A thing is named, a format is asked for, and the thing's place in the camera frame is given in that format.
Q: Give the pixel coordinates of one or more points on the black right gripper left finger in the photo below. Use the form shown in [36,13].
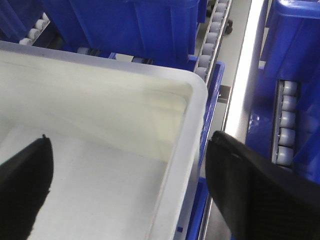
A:
[25,181]

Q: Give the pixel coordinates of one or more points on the blue bin front right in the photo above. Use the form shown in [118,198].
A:
[284,123]

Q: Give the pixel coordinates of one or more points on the blue bin behind tote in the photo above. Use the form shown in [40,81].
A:
[153,29]

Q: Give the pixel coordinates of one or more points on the roller track right of tote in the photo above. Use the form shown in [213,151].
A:
[219,25]

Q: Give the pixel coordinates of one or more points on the white plastic tote bin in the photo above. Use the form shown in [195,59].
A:
[125,138]

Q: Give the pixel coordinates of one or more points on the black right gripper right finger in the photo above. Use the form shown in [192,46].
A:
[259,200]

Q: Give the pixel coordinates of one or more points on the steel shelf divider rail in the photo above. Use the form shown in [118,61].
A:
[240,51]

